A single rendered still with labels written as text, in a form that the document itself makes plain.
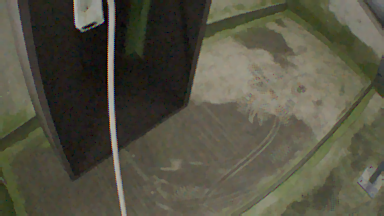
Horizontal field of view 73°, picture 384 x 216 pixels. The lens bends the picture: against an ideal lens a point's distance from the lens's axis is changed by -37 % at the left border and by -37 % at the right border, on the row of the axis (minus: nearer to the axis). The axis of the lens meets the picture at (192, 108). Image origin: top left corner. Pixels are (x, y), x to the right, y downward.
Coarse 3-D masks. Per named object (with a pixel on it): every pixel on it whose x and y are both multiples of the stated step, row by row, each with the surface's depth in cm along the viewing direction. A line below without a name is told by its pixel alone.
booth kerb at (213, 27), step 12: (252, 12) 256; (264, 12) 264; (276, 12) 273; (216, 24) 242; (228, 24) 249; (240, 24) 256; (204, 36) 243; (36, 120) 187; (12, 132) 176; (24, 132) 184; (0, 144) 172; (12, 144) 180
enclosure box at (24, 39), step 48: (48, 0) 92; (144, 0) 132; (192, 0) 110; (48, 48) 111; (96, 48) 137; (144, 48) 153; (192, 48) 126; (48, 96) 131; (96, 96) 146; (144, 96) 149; (96, 144) 134
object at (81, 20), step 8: (80, 0) 48; (88, 0) 50; (96, 0) 50; (80, 8) 50; (88, 8) 50; (96, 8) 50; (80, 16) 50; (88, 16) 50; (96, 16) 50; (80, 24) 50; (88, 24) 51; (96, 24) 54
